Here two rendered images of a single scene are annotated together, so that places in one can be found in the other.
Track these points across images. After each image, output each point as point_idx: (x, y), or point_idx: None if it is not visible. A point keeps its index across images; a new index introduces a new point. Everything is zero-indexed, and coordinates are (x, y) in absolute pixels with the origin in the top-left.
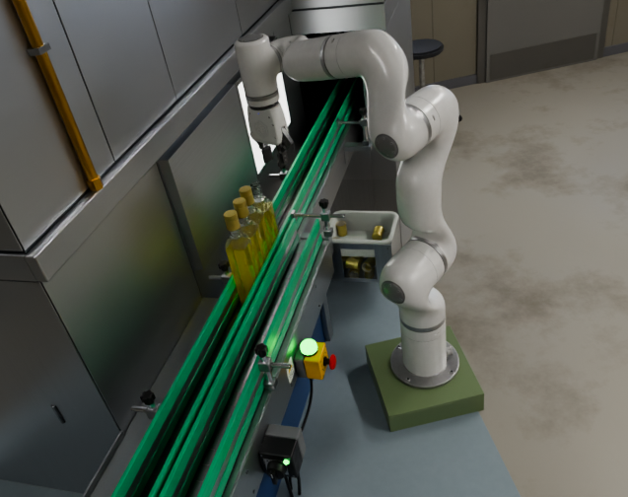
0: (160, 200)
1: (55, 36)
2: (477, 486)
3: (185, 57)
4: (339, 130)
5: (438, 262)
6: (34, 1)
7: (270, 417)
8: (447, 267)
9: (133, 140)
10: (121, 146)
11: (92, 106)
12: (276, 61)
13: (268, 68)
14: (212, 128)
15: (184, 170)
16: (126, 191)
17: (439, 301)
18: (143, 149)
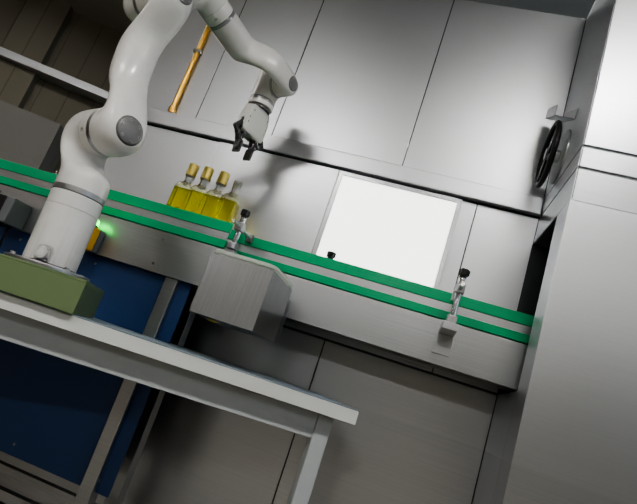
0: (204, 163)
1: (213, 57)
2: None
3: (303, 125)
4: (460, 315)
5: (91, 111)
6: (215, 42)
7: (37, 209)
8: (89, 121)
9: (215, 122)
10: (205, 117)
11: (206, 89)
12: (268, 76)
13: (260, 78)
14: (280, 167)
15: (228, 159)
16: (180, 127)
17: (73, 162)
18: (210, 123)
